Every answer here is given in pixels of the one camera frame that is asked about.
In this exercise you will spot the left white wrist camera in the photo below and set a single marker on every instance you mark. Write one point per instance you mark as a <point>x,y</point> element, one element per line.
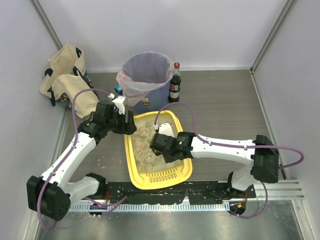
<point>120,103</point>

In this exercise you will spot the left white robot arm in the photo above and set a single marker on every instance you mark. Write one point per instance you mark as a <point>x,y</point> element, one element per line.
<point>51,194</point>

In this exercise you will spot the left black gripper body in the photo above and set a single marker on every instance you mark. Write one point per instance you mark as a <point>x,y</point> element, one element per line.
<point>129,122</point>

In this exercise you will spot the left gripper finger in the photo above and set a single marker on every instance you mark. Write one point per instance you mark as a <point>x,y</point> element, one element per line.
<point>129,128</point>
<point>130,118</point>

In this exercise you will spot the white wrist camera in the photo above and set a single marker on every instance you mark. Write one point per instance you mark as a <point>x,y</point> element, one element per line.
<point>164,129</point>
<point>120,103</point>

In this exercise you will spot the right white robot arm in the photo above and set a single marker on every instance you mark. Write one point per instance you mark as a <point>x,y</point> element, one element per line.
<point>259,157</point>

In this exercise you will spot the small blue box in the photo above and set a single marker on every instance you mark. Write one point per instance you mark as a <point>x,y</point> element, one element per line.
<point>118,90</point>

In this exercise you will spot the beige canvas tote bag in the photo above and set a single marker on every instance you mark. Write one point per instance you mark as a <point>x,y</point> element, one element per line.
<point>67,76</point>

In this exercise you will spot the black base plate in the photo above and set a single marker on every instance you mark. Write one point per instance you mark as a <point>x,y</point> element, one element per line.
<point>198,193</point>

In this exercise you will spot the slotted cable duct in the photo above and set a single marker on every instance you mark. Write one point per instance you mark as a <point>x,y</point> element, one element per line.
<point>183,207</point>

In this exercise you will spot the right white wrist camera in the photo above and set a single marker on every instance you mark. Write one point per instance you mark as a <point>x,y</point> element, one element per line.
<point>164,129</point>

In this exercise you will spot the pink bin liner bag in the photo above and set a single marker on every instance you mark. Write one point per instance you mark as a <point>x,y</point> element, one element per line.
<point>130,90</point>

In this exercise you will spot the dark soda bottle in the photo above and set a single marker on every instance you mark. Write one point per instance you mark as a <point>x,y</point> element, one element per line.
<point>175,84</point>

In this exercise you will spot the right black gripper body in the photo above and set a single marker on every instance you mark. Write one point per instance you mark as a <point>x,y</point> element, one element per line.
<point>157,143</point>

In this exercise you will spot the cat litter pellets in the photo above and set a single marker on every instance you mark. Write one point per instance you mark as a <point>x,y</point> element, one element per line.
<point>145,159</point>

